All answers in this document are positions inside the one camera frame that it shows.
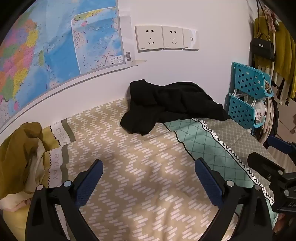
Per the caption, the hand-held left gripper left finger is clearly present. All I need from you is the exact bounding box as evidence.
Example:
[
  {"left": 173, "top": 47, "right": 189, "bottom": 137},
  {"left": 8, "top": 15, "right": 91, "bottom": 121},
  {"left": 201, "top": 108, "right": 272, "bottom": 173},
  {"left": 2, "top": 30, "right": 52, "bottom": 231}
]
[{"left": 25, "top": 159, "right": 104, "bottom": 241}]

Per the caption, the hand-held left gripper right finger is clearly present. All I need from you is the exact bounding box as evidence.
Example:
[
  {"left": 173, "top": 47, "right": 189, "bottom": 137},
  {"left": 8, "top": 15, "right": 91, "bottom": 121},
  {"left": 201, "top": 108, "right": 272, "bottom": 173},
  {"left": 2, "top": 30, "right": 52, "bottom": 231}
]
[{"left": 194, "top": 158, "right": 273, "bottom": 241}]

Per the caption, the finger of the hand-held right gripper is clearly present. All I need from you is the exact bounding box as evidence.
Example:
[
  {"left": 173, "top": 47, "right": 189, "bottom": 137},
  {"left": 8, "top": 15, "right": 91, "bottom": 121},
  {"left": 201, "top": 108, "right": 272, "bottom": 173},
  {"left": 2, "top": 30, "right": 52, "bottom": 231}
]
[
  {"left": 247, "top": 152, "right": 286, "bottom": 179},
  {"left": 268, "top": 135, "right": 296, "bottom": 155}
]

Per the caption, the black garment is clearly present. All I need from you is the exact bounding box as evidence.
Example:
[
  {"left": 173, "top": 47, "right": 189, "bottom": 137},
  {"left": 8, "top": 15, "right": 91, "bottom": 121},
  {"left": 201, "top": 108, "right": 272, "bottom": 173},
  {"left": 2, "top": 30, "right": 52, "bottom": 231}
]
[{"left": 120, "top": 79, "right": 232, "bottom": 136}]

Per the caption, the beige hanging garment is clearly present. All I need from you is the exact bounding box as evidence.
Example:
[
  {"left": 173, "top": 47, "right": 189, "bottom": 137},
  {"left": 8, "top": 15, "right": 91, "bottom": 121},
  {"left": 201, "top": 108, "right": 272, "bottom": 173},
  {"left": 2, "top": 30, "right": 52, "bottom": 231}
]
[{"left": 259, "top": 97, "right": 278, "bottom": 144}]

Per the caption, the pale pink cloth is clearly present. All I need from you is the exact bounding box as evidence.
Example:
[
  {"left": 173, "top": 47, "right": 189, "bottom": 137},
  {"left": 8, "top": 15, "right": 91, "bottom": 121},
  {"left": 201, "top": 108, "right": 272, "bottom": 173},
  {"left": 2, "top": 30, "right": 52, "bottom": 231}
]
[{"left": 254, "top": 101, "right": 265, "bottom": 124}]

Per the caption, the blue plastic basket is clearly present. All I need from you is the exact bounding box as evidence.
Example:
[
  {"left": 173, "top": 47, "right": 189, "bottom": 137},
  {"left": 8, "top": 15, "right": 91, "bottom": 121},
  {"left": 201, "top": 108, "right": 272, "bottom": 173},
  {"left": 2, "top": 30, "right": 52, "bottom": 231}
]
[
  {"left": 231, "top": 62, "right": 275, "bottom": 97},
  {"left": 228, "top": 93, "right": 264, "bottom": 128}
]

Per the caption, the patterned bed sheet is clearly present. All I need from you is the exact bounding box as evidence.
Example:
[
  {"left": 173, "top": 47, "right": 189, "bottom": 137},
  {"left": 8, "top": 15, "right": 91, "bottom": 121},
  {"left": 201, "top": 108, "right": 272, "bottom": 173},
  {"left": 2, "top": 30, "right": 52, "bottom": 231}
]
[{"left": 43, "top": 98, "right": 279, "bottom": 241}]

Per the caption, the mustard cloth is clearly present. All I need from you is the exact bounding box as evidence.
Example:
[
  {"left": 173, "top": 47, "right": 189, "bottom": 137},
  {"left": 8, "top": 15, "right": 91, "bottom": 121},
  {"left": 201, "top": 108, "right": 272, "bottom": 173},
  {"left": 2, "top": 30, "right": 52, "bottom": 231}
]
[{"left": 0, "top": 122, "right": 47, "bottom": 202}]

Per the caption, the yellow-green hanging garment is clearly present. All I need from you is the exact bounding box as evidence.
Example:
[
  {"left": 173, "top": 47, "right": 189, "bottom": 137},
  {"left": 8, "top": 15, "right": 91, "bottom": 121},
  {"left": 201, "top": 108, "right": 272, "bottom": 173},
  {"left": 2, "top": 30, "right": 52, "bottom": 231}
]
[{"left": 254, "top": 16, "right": 296, "bottom": 87}]

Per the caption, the black handbag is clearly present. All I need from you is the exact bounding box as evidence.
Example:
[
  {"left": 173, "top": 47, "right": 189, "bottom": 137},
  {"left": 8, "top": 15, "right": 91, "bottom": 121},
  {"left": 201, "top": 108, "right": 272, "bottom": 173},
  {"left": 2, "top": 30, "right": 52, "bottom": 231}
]
[{"left": 250, "top": 34, "right": 276, "bottom": 62}]

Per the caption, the pink plush toy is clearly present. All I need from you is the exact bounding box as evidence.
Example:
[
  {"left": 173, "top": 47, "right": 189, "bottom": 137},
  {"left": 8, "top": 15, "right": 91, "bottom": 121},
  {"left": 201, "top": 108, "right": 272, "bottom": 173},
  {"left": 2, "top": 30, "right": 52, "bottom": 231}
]
[{"left": 261, "top": 6, "right": 281, "bottom": 31}]

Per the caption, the colourful wall map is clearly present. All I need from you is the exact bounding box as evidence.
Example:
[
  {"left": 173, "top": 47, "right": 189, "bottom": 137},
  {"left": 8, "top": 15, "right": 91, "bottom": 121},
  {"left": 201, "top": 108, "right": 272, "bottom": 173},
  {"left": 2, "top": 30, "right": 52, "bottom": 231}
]
[{"left": 0, "top": 0, "right": 134, "bottom": 132}]

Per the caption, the white wall socket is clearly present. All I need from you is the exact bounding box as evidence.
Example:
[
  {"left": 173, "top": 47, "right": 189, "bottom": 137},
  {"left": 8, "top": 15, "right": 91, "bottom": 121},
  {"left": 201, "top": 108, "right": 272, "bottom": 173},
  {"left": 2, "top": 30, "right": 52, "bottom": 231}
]
[
  {"left": 162, "top": 26, "right": 184, "bottom": 50},
  {"left": 135, "top": 25, "right": 163, "bottom": 52}
]

